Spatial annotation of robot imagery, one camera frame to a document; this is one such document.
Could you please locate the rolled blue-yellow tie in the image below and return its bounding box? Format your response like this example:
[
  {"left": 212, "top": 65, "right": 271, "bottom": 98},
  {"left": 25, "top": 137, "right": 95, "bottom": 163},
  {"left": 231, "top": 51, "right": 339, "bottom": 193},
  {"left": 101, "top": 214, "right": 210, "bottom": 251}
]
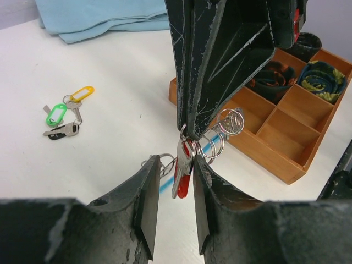
[{"left": 297, "top": 60, "right": 347, "bottom": 105}]

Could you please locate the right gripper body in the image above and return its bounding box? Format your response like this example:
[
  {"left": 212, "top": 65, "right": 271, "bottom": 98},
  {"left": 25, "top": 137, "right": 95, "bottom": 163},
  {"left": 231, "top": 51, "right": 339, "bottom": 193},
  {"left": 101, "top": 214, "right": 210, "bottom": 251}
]
[{"left": 267, "top": 0, "right": 307, "bottom": 49}]

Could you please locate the rolled orange-dotted tie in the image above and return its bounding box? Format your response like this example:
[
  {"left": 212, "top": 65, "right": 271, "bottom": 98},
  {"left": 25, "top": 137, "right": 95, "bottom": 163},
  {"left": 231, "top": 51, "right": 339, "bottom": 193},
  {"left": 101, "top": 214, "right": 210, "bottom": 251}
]
[{"left": 245, "top": 60, "right": 296, "bottom": 105}]

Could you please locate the light blue cloth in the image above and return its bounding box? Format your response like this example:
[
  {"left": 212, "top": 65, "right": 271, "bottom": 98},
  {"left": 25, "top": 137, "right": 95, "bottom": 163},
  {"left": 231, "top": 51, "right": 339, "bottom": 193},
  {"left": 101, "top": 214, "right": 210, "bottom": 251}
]
[{"left": 35, "top": 0, "right": 169, "bottom": 44}]

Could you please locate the green yellow tag key bunch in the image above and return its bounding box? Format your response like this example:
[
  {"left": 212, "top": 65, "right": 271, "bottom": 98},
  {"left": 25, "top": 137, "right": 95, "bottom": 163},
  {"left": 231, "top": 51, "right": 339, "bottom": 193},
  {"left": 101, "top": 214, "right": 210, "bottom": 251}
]
[{"left": 43, "top": 85, "right": 95, "bottom": 140}]

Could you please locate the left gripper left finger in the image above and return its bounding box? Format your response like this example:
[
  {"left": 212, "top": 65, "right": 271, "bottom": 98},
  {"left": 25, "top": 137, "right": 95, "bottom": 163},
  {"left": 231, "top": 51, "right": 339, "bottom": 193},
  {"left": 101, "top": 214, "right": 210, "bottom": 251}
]
[{"left": 88, "top": 155, "right": 160, "bottom": 260}]

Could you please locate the red tag key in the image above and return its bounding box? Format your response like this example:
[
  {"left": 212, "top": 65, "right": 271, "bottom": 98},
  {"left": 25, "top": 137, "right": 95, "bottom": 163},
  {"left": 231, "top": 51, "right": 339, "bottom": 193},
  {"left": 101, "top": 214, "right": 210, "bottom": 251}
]
[{"left": 172, "top": 139, "right": 195, "bottom": 199}]

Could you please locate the wooden compartment tray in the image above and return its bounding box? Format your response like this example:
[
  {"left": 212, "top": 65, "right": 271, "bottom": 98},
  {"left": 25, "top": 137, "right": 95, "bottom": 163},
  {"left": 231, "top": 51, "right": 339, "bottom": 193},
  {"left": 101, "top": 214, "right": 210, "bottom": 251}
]
[{"left": 168, "top": 48, "right": 352, "bottom": 185}]

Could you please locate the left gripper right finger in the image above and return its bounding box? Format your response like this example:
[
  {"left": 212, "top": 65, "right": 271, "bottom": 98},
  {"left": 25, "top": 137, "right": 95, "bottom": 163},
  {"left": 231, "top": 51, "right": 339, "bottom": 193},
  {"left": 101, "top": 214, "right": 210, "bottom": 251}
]
[{"left": 192, "top": 156, "right": 265, "bottom": 255}]

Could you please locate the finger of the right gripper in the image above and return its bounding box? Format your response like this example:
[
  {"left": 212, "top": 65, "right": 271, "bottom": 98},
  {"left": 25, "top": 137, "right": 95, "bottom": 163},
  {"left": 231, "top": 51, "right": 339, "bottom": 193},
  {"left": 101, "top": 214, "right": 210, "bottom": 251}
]
[
  {"left": 186, "top": 1, "right": 275, "bottom": 139},
  {"left": 165, "top": 1, "right": 196, "bottom": 132}
]

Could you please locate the large keyring holder blue handle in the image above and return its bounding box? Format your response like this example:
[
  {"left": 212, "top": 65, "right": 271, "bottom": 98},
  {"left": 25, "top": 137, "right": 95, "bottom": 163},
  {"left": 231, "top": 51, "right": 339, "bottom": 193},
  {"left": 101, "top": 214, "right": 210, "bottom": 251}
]
[{"left": 141, "top": 107, "right": 245, "bottom": 193}]

